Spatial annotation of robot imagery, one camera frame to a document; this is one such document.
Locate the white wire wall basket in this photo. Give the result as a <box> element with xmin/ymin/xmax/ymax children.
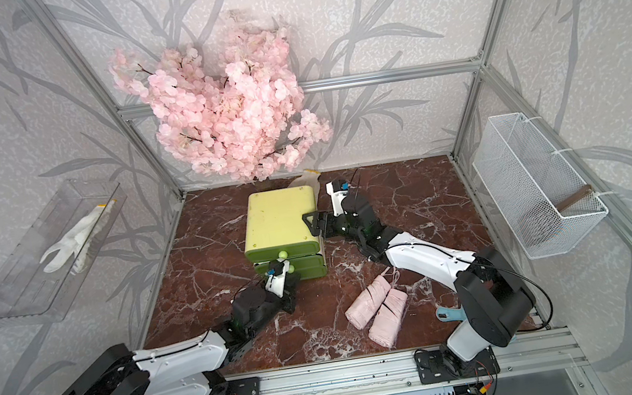
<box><xmin>473</xmin><ymin>112</ymin><xmax>609</xmax><ymax>260</ymax></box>

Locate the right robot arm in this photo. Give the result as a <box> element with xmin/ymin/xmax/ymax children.
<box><xmin>302</xmin><ymin>195</ymin><xmax>536</xmax><ymax>363</ymax></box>

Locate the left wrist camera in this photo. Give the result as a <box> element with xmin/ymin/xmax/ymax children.
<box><xmin>265</xmin><ymin>259</ymin><xmax>291</xmax><ymax>299</ymax></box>

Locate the blue paddle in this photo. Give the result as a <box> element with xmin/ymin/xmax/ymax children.
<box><xmin>435</xmin><ymin>306</ymin><xmax>468</xmax><ymax>323</ymax></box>

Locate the green pink drawer cabinet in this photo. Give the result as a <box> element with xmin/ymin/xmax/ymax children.
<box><xmin>244</xmin><ymin>185</ymin><xmax>328</xmax><ymax>280</ymax></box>

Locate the clear acrylic wall shelf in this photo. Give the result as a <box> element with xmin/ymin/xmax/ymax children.
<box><xmin>0</xmin><ymin>179</ymin><xmax>127</xmax><ymax>329</ymax></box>

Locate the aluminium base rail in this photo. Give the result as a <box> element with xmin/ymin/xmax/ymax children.
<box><xmin>253</xmin><ymin>327</ymin><xmax>589</xmax><ymax>395</ymax></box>

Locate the pink cherry blossom tree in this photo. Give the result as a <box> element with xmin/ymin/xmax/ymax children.
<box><xmin>108</xmin><ymin>21</ymin><xmax>333</xmax><ymax>183</ymax></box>

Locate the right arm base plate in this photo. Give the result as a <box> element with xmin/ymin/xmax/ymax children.
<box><xmin>413</xmin><ymin>345</ymin><xmax>500</xmax><ymax>385</ymax></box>

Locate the brown brush in basket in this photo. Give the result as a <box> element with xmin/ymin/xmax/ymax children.
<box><xmin>512</xmin><ymin>183</ymin><xmax>600</xmax><ymax>243</ymax></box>

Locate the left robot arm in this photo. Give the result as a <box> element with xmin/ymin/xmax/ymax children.
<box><xmin>62</xmin><ymin>272</ymin><xmax>301</xmax><ymax>395</ymax></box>

